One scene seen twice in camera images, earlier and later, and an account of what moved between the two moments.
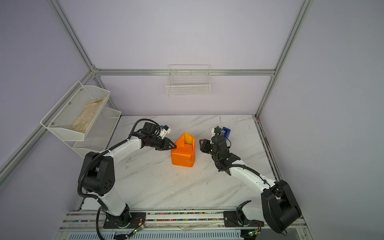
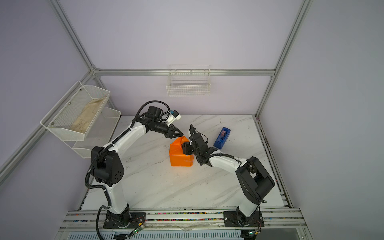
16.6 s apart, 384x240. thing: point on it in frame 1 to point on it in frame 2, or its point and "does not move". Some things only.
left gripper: [166, 142] to [171, 132]
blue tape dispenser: [226, 132] does not move
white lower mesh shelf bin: [98, 134] does not move
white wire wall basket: [189, 80] does not move
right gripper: [204, 145] to [185, 146]
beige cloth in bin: [84, 119] does not move
